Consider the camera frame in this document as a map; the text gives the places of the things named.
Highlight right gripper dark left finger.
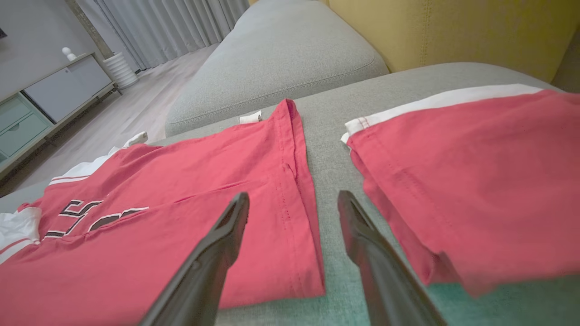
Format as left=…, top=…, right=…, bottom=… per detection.
left=138, top=192, right=250, bottom=326

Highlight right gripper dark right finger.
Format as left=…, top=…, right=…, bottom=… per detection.
left=338, top=190, right=448, bottom=326

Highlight red jersey with white sleeves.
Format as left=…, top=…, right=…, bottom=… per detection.
left=0, top=98, right=326, bottom=326

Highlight red shorts with white band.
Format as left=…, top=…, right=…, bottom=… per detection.
left=341, top=84, right=580, bottom=297

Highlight large grey sofa seat cushion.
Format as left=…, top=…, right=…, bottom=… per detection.
left=0, top=62, right=580, bottom=326

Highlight white ribbed floor vase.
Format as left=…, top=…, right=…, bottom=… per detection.
left=102, top=52, right=139, bottom=89

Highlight low grey and green cabinet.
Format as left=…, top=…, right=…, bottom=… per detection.
left=0, top=52, right=123, bottom=179

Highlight small grey sofa seat cushion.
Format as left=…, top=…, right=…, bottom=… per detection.
left=164, top=0, right=390, bottom=138

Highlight grey pleated curtain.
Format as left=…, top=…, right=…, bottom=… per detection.
left=75, top=0, right=251, bottom=73

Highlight yellow sofa back cushion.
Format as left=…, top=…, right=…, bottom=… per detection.
left=329, top=0, right=580, bottom=93

